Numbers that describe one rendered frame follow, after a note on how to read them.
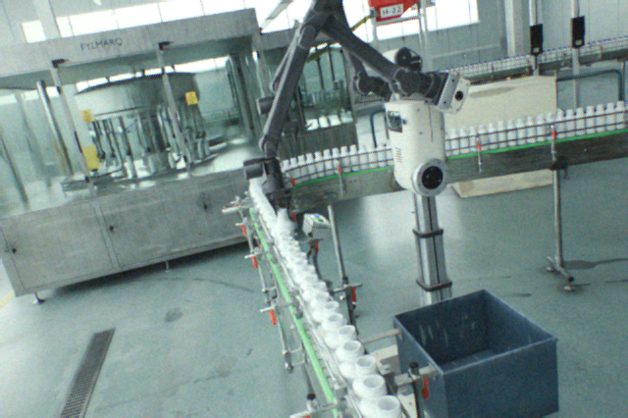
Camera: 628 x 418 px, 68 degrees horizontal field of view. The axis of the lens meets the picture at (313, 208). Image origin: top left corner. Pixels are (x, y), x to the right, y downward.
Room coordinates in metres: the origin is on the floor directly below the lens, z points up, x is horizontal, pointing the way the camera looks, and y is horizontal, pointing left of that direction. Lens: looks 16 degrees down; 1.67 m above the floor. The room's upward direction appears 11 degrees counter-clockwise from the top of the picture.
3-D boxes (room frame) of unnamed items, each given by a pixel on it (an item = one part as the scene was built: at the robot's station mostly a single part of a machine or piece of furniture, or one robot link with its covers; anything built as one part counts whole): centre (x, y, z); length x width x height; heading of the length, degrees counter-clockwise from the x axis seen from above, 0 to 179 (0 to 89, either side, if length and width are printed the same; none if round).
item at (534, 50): (6.74, -3.46, 1.55); 0.17 x 0.15 x 0.42; 83
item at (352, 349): (0.79, -0.02, 1.08); 0.06 x 0.06 x 0.17
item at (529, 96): (5.38, -2.27, 0.59); 1.10 x 0.62 x 1.18; 83
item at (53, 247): (5.78, 1.82, 1.18); 2.88 x 2.73 x 2.35; 101
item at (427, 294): (1.93, -0.47, 0.49); 0.13 x 0.13 x 0.40; 11
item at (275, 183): (1.60, 0.11, 1.33); 0.10 x 0.07 x 0.07; 100
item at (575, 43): (6.67, -4.00, 1.55); 0.17 x 0.15 x 0.42; 83
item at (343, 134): (7.49, 0.08, 1.15); 1.63 x 1.62 x 2.30; 11
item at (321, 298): (1.02, 0.02, 1.08); 0.06 x 0.06 x 0.17
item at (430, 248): (1.93, -0.47, 0.74); 0.11 x 0.11 x 0.40; 11
